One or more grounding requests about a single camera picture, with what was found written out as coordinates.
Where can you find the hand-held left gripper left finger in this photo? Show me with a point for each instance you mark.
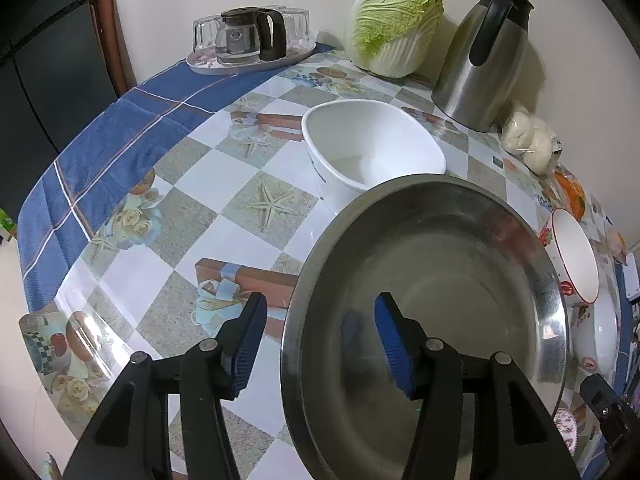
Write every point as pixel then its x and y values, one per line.
pixel 244 355

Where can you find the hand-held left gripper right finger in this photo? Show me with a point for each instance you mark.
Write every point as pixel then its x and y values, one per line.
pixel 395 355

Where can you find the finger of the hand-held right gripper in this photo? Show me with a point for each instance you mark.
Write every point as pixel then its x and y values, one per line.
pixel 607 412

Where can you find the strawberry print plate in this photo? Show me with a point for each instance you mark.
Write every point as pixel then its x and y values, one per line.
pixel 602 330

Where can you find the large stainless steel basin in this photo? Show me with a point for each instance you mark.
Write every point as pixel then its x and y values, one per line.
pixel 450 260

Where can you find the strawberry print bowl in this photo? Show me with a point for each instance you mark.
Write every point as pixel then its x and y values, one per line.
pixel 575 255

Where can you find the plain white bowl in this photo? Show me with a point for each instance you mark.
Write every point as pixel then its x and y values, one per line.
pixel 370 130

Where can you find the purple floral plate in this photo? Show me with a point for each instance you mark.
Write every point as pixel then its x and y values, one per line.
pixel 566 425

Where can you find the checkered plastic table cover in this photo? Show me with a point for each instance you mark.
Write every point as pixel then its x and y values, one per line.
pixel 210 240

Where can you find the blue plaid tablecloth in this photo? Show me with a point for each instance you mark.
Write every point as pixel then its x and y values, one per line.
pixel 115 145

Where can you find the bag of steamed buns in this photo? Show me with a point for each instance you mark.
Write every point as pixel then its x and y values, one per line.
pixel 520 132

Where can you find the floral oval serving tray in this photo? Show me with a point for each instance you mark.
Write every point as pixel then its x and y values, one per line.
pixel 250 67

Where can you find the stainless steel thermos jug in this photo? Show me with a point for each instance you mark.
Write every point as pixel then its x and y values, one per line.
pixel 475 70

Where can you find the clear drinking glass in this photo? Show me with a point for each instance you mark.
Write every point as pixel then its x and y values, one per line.
pixel 297 27
pixel 204 35

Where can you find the napa cabbage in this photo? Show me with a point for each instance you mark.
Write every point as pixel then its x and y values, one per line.
pixel 395 25

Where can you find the dark door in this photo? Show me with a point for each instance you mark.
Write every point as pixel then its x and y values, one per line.
pixel 40 85

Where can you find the brown wooden door frame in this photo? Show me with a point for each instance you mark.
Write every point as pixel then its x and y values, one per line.
pixel 107 35

